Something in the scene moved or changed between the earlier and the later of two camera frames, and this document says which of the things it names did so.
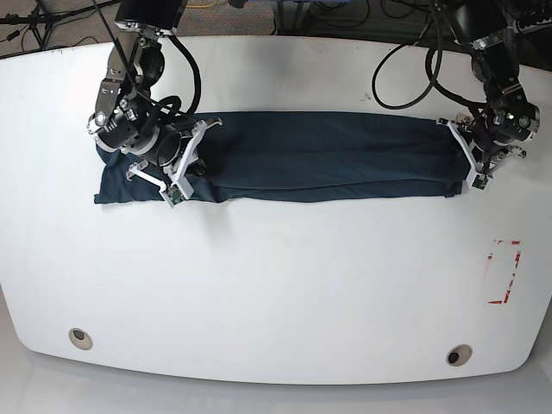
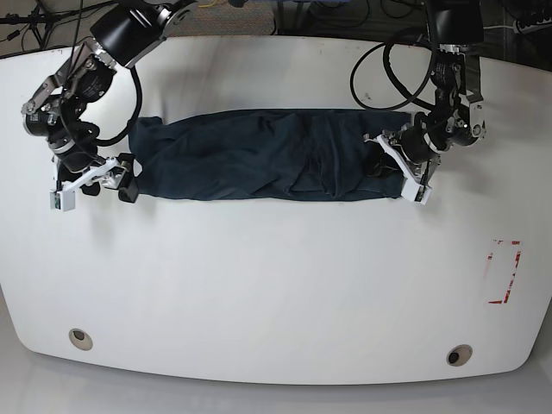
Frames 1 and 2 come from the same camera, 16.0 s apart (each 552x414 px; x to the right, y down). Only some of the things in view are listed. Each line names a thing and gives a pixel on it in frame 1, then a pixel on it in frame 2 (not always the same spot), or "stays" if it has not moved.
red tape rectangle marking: [490, 257] stays
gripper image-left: [169, 156] → [109, 172]
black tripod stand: [41, 21] stays
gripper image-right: [482, 156] → [414, 150]
